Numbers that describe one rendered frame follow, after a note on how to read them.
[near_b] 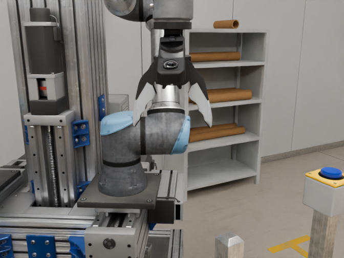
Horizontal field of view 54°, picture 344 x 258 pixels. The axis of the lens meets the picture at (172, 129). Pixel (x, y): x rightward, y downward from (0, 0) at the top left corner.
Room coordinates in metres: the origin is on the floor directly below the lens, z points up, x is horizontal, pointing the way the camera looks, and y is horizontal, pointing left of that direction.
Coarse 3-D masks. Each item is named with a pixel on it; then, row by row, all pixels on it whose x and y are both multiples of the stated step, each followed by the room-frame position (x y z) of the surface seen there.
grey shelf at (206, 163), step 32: (192, 32) 3.25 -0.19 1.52; (224, 32) 3.25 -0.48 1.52; (256, 32) 3.25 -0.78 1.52; (192, 64) 2.91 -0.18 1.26; (224, 64) 3.04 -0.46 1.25; (256, 64) 3.20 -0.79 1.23; (256, 96) 3.36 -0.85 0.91; (256, 128) 3.33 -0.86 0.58; (192, 160) 3.41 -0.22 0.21; (224, 160) 3.59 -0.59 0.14; (256, 160) 3.26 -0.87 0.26
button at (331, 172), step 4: (324, 168) 0.64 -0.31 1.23; (328, 168) 0.64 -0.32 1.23; (332, 168) 0.64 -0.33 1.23; (336, 168) 0.64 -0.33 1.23; (320, 172) 0.64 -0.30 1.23; (324, 172) 0.63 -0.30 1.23; (328, 172) 0.62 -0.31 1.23; (332, 172) 0.62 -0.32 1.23; (336, 172) 0.62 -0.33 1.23; (340, 172) 0.62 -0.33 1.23; (328, 176) 0.62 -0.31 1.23; (332, 176) 0.62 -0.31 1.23; (336, 176) 0.61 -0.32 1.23; (340, 176) 0.62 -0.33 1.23
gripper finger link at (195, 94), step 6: (192, 90) 0.63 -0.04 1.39; (198, 90) 0.63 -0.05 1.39; (192, 96) 0.63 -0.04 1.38; (198, 96) 0.63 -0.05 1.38; (204, 96) 0.63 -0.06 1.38; (198, 102) 0.63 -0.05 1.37; (204, 102) 0.63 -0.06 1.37; (198, 108) 0.63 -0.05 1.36; (204, 108) 0.63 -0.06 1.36; (210, 108) 0.63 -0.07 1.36; (204, 114) 0.63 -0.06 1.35; (210, 114) 0.63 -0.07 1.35; (204, 120) 0.63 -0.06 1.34; (210, 120) 0.64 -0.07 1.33; (210, 126) 0.64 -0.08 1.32
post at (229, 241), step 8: (232, 232) 0.51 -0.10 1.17; (216, 240) 0.50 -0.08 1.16; (224, 240) 0.49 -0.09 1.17; (232, 240) 0.49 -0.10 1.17; (240, 240) 0.49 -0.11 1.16; (216, 248) 0.50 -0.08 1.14; (224, 248) 0.49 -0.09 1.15; (232, 248) 0.48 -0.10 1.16; (240, 248) 0.49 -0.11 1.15; (216, 256) 0.50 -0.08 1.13; (224, 256) 0.48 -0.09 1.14; (232, 256) 0.48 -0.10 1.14; (240, 256) 0.49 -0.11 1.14
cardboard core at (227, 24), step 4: (220, 20) 3.37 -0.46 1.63; (224, 20) 3.30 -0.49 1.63; (228, 20) 3.24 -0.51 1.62; (232, 20) 3.18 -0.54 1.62; (236, 20) 3.18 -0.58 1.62; (216, 24) 3.38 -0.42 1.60; (220, 24) 3.32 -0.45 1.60; (224, 24) 3.26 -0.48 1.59; (228, 24) 3.21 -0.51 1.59; (232, 24) 3.17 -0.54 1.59; (236, 24) 3.21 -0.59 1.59; (216, 28) 3.41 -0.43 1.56; (220, 28) 3.35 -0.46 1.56; (224, 28) 3.29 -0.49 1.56; (228, 28) 3.24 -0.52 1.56; (232, 28) 3.19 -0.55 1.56; (236, 28) 3.19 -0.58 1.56
